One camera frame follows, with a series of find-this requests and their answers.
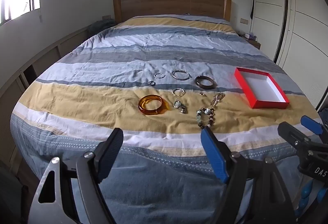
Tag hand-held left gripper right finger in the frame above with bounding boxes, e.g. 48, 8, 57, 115
200, 127, 295, 224

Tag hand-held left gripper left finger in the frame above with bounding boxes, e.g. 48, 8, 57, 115
27, 127, 124, 224

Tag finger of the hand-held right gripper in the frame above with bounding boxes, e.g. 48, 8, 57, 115
300, 115, 328, 138
278, 121, 312, 156

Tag beaded bracelet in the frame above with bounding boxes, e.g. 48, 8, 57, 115
196, 107, 216, 129

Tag amber bangle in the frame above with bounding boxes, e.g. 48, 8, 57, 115
138, 94, 170, 116

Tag red cardboard box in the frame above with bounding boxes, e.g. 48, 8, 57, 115
234, 67, 290, 110

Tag silver wristwatch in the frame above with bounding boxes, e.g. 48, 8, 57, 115
173, 99, 187, 114

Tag blue plastic objects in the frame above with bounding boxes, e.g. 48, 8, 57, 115
295, 179, 328, 217

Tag dark brown bangle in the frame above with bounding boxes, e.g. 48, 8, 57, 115
194, 75, 217, 90

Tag large silver bangle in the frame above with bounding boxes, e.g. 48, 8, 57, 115
171, 70, 191, 81

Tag wooden nightstand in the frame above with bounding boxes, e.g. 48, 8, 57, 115
237, 33, 261, 50

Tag white wardrobe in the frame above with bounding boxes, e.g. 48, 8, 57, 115
250, 0, 328, 112

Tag bed with striped duvet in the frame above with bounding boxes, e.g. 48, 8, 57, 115
10, 15, 323, 224

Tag dark cloth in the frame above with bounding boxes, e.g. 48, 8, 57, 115
88, 19, 116, 36

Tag wooden headboard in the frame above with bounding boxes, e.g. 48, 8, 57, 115
113, 0, 232, 25

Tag low wall cabinet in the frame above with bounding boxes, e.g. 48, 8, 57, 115
0, 26, 90, 181

